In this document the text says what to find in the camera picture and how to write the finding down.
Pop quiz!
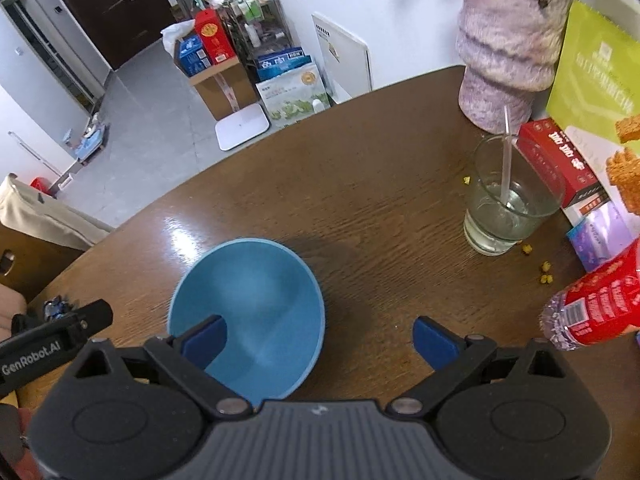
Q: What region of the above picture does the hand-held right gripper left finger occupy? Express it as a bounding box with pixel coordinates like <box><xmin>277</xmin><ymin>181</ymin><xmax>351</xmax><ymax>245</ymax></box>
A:
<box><xmin>74</xmin><ymin>315</ymin><xmax>254</xmax><ymax>417</ymax></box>

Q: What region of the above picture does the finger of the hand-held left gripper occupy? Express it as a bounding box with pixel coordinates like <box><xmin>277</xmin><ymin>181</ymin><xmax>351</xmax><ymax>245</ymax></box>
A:
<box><xmin>65</xmin><ymin>299</ymin><xmax>114</xmax><ymax>348</ymax></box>

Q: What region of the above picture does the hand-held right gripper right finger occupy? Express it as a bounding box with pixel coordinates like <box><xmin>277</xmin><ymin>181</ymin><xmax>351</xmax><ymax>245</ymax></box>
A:
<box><xmin>384</xmin><ymin>316</ymin><xmax>570</xmax><ymax>417</ymax></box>

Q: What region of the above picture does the small blue bowl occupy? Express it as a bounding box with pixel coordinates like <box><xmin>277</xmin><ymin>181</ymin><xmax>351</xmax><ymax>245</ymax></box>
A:
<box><xmin>167</xmin><ymin>238</ymin><xmax>326</xmax><ymax>407</ymax></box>

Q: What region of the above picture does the beige cloth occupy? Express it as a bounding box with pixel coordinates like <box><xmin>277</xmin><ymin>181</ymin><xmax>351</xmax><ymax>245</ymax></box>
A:
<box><xmin>0</xmin><ymin>174</ymin><xmax>115</xmax><ymax>251</ymax></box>

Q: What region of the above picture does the clear drinking glass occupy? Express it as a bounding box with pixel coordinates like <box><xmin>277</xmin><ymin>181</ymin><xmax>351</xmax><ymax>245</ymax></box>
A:
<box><xmin>464</xmin><ymin>133</ymin><xmax>566</xmax><ymax>257</ymax></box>

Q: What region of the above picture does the red label water bottle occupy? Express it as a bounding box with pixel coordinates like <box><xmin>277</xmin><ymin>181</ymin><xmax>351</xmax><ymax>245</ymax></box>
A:
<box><xmin>539</xmin><ymin>237</ymin><xmax>640</xmax><ymax>352</ymax></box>

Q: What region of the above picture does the small purple tissue pack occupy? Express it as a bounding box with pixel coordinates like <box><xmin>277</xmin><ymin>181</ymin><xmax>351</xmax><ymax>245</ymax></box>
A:
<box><xmin>566</xmin><ymin>200</ymin><xmax>633</xmax><ymax>273</ymax></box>

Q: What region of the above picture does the clear straw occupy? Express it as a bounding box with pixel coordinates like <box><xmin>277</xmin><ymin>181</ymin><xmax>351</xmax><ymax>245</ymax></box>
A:
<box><xmin>500</xmin><ymin>106</ymin><xmax>517</xmax><ymax>207</ymax></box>

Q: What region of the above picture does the white bathroom scale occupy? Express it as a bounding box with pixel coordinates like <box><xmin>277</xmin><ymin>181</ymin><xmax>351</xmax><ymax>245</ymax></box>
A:
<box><xmin>215</xmin><ymin>102</ymin><xmax>272</xmax><ymax>152</ymax></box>

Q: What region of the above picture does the flat red box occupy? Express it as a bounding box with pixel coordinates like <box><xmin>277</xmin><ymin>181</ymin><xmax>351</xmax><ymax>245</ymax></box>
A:
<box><xmin>516</xmin><ymin>118</ymin><xmax>612</xmax><ymax>209</ymax></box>

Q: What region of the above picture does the cardboard box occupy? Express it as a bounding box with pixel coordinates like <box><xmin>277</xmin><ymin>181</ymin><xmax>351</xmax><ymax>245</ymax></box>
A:
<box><xmin>174</xmin><ymin>55</ymin><xmax>258</xmax><ymax>121</ymax></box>

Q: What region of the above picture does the green white carton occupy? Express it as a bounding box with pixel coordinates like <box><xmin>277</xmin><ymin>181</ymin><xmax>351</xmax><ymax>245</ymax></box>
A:
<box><xmin>257</xmin><ymin>62</ymin><xmax>332</xmax><ymax>122</ymax></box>

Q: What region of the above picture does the blue box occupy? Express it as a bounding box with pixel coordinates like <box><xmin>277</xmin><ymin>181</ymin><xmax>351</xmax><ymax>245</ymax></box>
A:
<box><xmin>178</xmin><ymin>35</ymin><xmax>213</xmax><ymax>77</ymax></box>

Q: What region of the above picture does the blue printed bag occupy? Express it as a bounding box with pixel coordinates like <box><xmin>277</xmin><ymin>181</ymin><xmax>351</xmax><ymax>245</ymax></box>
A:
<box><xmin>256</xmin><ymin>47</ymin><xmax>307</xmax><ymax>82</ymax></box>

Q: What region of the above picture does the white plastic bag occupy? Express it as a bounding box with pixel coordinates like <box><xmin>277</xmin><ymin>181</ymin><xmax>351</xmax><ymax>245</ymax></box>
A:
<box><xmin>160</xmin><ymin>19</ymin><xmax>197</xmax><ymax>53</ymax></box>

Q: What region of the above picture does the pink textured vase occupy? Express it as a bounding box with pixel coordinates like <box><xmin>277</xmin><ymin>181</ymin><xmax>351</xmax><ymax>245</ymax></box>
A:
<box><xmin>456</xmin><ymin>0</ymin><xmax>573</xmax><ymax>133</ymax></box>

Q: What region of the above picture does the white leaning panel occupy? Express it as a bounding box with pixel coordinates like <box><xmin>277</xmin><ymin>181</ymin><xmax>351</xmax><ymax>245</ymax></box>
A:
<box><xmin>312</xmin><ymin>12</ymin><xmax>372</xmax><ymax>104</ymax></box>

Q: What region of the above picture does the green snack bag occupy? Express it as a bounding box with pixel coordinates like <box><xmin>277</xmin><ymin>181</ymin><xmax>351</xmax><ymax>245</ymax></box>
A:
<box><xmin>546</xmin><ymin>0</ymin><xmax>640</xmax><ymax>238</ymax></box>

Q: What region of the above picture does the tall red box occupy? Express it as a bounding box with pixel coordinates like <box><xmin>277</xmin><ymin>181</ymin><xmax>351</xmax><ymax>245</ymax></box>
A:
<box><xmin>194</xmin><ymin>8</ymin><xmax>237</xmax><ymax>65</ymax></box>

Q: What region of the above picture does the dark brown door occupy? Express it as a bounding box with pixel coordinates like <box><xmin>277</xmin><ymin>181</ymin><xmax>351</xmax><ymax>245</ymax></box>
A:
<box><xmin>48</xmin><ymin>0</ymin><xmax>178</xmax><ymax>71</ymax></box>

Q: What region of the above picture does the wire rack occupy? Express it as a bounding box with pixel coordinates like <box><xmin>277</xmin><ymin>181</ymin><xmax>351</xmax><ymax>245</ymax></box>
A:
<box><xmin>220</xmin><ymin>0</ymin><xmax>296</xmax><ymax>68</ymax></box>

